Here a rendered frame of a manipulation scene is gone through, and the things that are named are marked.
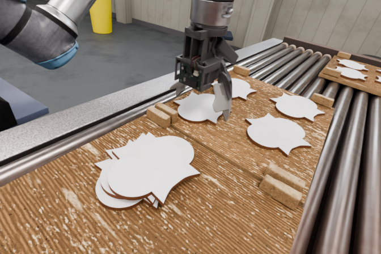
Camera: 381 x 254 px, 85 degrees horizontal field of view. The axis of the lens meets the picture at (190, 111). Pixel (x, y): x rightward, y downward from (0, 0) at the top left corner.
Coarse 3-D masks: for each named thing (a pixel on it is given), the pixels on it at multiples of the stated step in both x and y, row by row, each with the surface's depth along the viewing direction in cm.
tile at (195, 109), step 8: (192, 96) 55; (200, 96) 56; (208, 96) 56; (176, 104) 52; (184, 104) 52; (192, 104) 52; (200, 104) 52; (208, 104) 53; (184, 112) 49; (192, 112) 49; (200, 112) 49; (208, 112) 50; (216, 112) 50; (184, 120) 47; (192, 120) 46; (200, 120) 47; (208, 120) 48; (216, 120) 48
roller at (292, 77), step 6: (312, 54) 123; (318, 54) 118; (306, 60) 108; (312, 60) 108; (318, 60) 122; (300, 66) 96; (306, 66) 98; (294, 72) 89; (300, 72) 91; (288, 78) 82; (294, 78) 84; (276, 84) 76; (282, 84) 76; (288, 84) 78
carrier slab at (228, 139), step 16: (256, 80) 72; (256, 96) 62; (272, 96) 63; (240, 112) 53; (256, 112) 54; (272, 112) 55; (176, 128) 45; (192, 128) 45; (208, 128) 46; (224, 128) 47; (240, 128) 48; (304, 128) 51; (320, 128) 52; (208, 144) 42; (224, 144) 42; (240, 144) 43; (320, 144) 46; (240, 160) 39; (256, 160) 40; (272, 160) 40; (288, 160) 41; (304, 160) 41; (256, 176) 37; (304, 176) 38; (304, 192) 35
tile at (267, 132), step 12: (252, 120) 49; (264, 120) 50; (276, 120) 51; (288, 120) 51; (252, 132) 45; (264, 132) 46; (276, 132) 46; (288, 132) 47; (300, 132) 48; (264, 144) 43; (276, 144) 43; (288, 144) 43; (300, 144) 44
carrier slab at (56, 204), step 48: (96, 144) 38; (192, 144) 41; (0, 192) 28; (48, 192) 29; (192, 192) 32; (240, 192) 33; (0, 240) 24; (48, 240) 24; (96, 240) 25; (144, 240) 26; (192, 240) 26; (240, 240) 27; (288, 240) 28
